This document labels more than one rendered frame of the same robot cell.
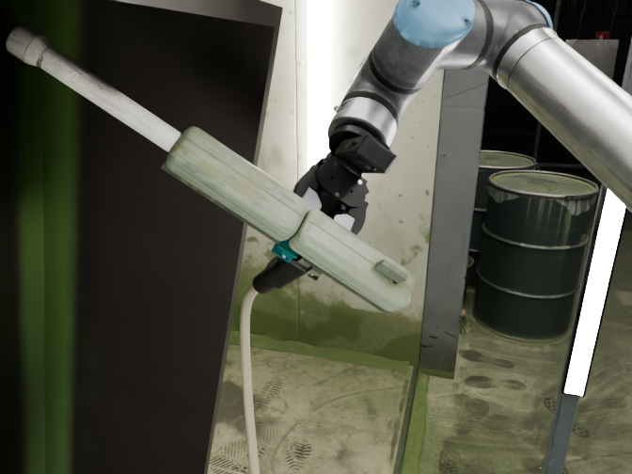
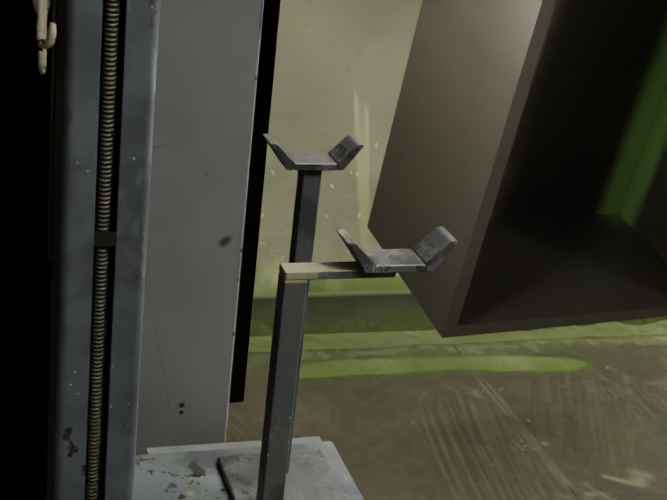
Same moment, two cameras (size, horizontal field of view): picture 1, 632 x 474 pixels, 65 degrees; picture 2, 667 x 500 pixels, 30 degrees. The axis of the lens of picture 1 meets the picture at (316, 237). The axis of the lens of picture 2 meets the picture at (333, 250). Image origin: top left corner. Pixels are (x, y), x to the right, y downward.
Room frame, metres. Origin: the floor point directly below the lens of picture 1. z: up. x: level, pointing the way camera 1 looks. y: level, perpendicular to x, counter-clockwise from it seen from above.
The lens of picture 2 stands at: (-1.16, -1.07, 1.42)
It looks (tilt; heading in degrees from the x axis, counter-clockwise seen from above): 23 degrees down; 54
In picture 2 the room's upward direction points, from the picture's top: 7 degrees clockwise
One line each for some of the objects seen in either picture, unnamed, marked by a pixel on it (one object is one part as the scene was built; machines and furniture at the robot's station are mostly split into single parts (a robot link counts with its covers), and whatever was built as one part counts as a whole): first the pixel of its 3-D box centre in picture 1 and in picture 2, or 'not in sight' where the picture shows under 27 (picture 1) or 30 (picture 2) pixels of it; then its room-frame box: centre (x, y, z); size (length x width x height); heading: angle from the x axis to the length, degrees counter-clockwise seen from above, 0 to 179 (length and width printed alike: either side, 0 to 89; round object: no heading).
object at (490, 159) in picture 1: (491, 161); not in sight; (3.39, -1.20, 0.86); 0.54 x 0.54 x 0.01
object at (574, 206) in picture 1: (529, 254); not in sight; (2.74, -1.27, 0.44); 0.59 x 0.58 x 0.89; 178
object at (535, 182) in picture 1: (541, 184); not in sight; (2.74, -1.27, 0.86); 0.54 x 0.54 x 0.01
